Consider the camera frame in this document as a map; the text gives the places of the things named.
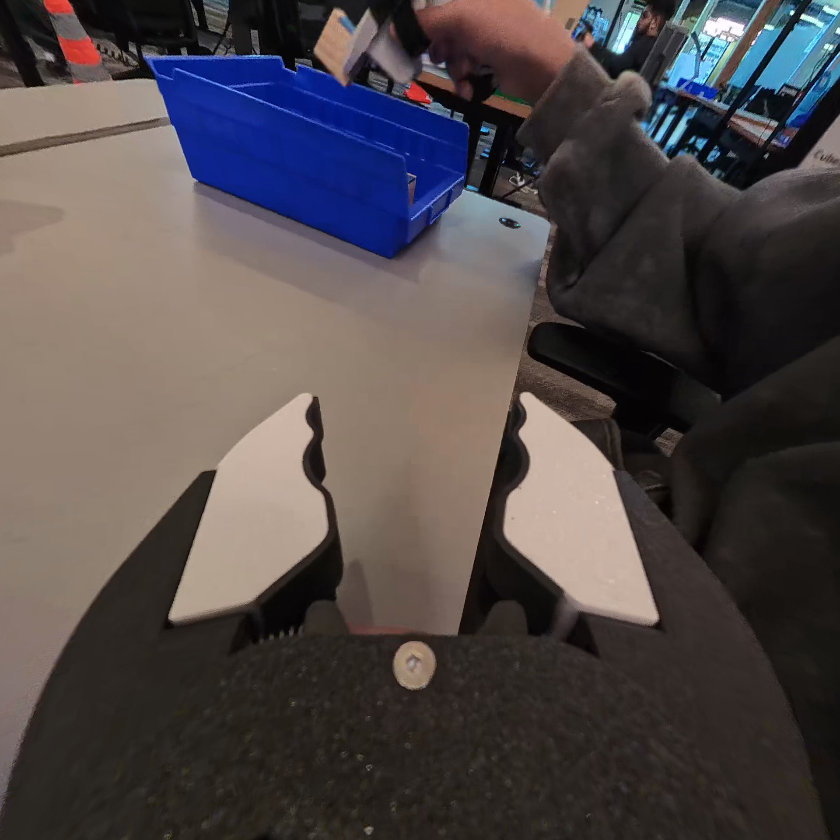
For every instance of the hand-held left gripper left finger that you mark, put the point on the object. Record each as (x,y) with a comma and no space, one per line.
(256,525)

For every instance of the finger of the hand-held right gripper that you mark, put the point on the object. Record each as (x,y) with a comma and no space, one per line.
(384,62)

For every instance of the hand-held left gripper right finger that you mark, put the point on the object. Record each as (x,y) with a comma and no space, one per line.
(577,525)

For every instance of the blue plastic bin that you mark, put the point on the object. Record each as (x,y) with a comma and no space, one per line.
(275,170)

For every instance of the grey desk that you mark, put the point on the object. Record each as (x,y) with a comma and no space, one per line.
(197,315)

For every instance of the person's right hand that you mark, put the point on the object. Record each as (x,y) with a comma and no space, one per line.
(499,46)

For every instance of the small orange cone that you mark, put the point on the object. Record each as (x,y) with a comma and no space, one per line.
(417,93)

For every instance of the wooden-edged table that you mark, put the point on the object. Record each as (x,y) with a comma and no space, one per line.
(505,105)

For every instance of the grey hooded sweatshirt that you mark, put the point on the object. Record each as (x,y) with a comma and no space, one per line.
(774,558)

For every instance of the orange traffic cone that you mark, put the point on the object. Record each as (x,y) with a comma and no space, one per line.
(75,46)

